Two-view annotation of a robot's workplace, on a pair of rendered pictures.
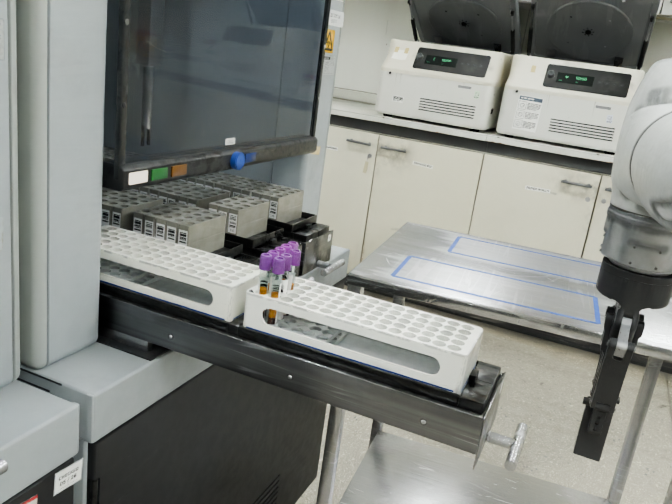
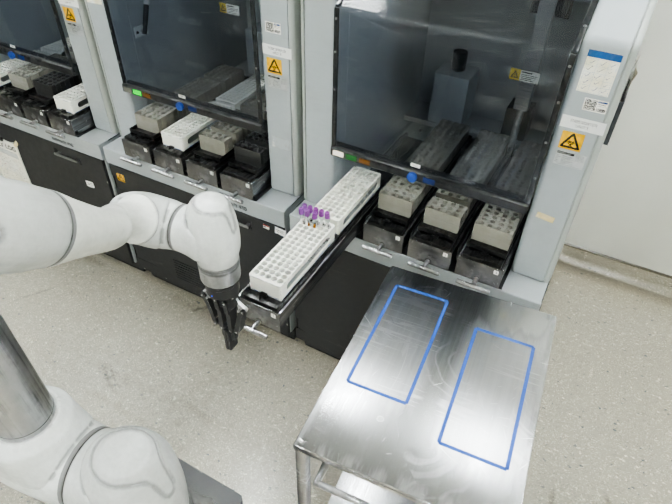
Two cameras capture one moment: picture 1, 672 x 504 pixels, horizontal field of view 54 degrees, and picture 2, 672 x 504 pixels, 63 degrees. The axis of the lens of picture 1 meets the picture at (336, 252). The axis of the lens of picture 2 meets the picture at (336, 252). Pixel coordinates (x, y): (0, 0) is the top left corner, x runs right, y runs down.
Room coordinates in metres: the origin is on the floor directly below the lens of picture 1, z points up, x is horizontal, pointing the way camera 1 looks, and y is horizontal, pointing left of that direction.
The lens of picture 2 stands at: (1.03, -1.17, 1.85)
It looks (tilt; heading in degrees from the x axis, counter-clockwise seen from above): 41 degrees down; 96
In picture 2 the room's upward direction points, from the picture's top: 2 degrees clockwise
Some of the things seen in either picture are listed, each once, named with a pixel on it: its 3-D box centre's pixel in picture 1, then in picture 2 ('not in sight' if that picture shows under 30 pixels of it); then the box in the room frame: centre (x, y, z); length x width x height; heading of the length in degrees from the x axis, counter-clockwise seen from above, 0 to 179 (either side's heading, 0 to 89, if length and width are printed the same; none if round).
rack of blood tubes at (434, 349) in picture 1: (359, 331); (294, 256); (0.79, -0.05, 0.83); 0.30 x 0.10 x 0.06; 69
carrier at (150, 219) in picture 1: (169, 227); (405, 192); (1.09, 0.29, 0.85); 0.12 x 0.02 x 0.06; 159
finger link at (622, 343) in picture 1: (624, 329); not in sight; (0.65, -0.31, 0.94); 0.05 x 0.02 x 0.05; 159
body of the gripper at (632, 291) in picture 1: (628, 303); (223, 291); (0.69, -0.32, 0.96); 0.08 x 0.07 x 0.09; 159
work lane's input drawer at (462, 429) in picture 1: (265, 340); (318, 244); (0.84, 0.08, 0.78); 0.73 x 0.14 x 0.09; 69
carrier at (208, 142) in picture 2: not in sight; (213, 144); (0.41, 0.48, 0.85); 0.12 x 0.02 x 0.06; 159
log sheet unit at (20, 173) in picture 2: not in sight; (8, 165); (-0.74, 0.83, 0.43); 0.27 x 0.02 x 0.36; 159
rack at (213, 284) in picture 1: (163, 272); (347, 199); (0.91, 0.25, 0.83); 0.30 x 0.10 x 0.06; 69
